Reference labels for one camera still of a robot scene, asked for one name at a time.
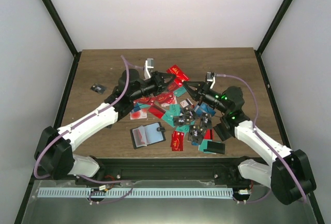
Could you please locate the black frame post left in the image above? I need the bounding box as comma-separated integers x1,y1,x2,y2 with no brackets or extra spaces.
41,0,79,57

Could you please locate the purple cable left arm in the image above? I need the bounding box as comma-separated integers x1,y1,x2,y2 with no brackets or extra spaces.
33,55,144,204

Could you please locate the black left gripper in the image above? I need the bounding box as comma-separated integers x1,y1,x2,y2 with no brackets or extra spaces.
130,71,176,101

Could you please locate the black box on cards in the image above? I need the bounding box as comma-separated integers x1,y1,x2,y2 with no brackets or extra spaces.
204,141,225,155

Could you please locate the black frame post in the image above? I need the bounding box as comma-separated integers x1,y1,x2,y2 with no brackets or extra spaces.
41,0,79,57
254,0,308,54

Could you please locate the black frame post right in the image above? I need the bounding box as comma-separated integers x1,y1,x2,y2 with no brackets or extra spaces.
254,0,308,54

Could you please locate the teal card right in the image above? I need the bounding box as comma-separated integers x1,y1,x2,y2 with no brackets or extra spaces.
173,86,187,97

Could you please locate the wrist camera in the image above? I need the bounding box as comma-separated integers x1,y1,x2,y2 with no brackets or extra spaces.
144,58,154,79
205,72,216,89

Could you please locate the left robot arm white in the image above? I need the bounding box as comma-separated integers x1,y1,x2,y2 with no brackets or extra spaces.
34,69,176,185

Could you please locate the red vip card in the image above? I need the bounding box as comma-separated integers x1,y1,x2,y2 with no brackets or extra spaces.
132,127,149,148
170,131,185,152
167,65,190,82

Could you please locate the light blue slotted cable duct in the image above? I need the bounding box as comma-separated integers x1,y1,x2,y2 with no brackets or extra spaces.
37,187,233,199

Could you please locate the white card red circle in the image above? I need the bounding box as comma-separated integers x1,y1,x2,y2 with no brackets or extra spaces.
130,109,147,120

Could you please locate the black front rail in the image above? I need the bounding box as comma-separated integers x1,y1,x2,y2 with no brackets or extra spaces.
74,158,269,186

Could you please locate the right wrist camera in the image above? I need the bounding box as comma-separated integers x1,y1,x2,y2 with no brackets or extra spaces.
205,72,216,89

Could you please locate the red VIP card bottom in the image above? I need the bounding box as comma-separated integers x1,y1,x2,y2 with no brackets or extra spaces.
170,131,185,152

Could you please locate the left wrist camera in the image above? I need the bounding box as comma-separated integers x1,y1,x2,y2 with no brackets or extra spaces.
144,58,154,79

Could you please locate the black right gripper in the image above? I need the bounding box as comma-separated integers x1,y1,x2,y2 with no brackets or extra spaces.
183,82,229,114

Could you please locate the black VIP card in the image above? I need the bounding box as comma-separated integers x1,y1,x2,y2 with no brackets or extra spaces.
90,83,107,94

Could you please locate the black leather card holder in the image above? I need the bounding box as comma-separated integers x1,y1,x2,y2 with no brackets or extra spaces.
130,122,166,149

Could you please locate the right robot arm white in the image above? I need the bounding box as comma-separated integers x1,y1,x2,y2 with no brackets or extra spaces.
183,81,317,205

